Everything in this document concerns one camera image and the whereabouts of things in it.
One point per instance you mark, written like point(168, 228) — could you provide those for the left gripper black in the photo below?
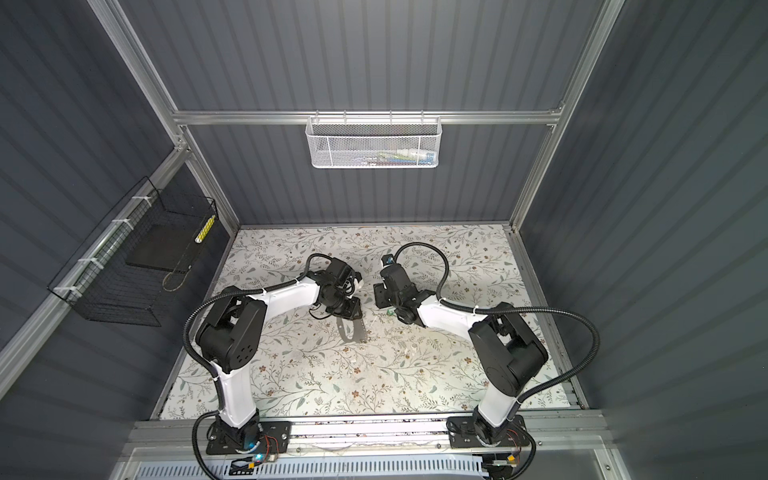
point(352, 312)

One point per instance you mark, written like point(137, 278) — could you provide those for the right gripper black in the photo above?
point(380, 291)

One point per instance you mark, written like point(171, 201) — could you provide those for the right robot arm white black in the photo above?
point(508, 350)

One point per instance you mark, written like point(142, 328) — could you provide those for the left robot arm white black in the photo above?
point(223, 335)

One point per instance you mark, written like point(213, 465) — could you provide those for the floral table mat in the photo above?
point(310, 365)

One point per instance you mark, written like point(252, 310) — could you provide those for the yellow marker in basket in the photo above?
point(205, 229)

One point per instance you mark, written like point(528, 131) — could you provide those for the black pad in basket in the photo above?
point(166, 248)

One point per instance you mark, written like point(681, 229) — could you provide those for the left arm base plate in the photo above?
point(271, 437)

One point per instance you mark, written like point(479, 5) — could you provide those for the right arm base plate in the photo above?
point(472, 432)

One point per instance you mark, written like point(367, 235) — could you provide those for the white wire mesh basket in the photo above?
point(377, 145)

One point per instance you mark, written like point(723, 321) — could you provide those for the white slotted cable duct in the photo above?
point(404, 467)

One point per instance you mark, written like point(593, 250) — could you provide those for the aluminium mounting rail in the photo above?
point(383, 435)

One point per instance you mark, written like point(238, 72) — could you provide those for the black wire basket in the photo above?
point(133, 270)

